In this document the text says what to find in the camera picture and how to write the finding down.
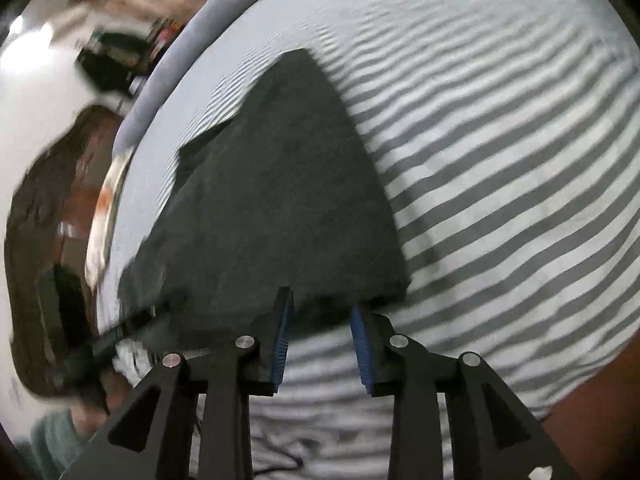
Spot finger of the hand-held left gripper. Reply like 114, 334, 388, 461
65, 307, 161, 377

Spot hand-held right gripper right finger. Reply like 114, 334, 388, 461
350, 305, 581, 480

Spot dark grey denim pants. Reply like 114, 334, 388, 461
117, 49, 412, 351

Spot dark hanging clothes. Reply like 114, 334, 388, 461
77, 30, 151, 98

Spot wooden bed footboard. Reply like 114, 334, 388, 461
542, 330, 640, 480

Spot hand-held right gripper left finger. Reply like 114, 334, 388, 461
60, 287, 296, 480

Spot grey white striped bedsheet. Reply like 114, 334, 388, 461
95, 0, 640, 480

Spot floral print pillow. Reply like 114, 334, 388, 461
84, 152, 133, 291

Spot carved wooden headboard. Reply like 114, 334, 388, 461
5, 105, 126, 396

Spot teal garment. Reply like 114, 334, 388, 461
30, 410, 93, 480

